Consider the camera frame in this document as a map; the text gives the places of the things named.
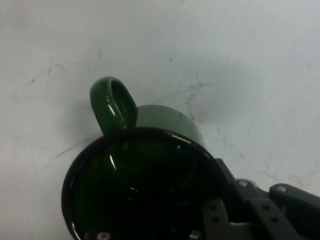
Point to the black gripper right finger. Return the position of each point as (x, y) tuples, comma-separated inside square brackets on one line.
[(287, 215)]

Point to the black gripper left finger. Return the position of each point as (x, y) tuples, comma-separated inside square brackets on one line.
[(216, 220)]

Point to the green enamel mug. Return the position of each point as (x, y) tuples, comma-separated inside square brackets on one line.
[(162, 120)]

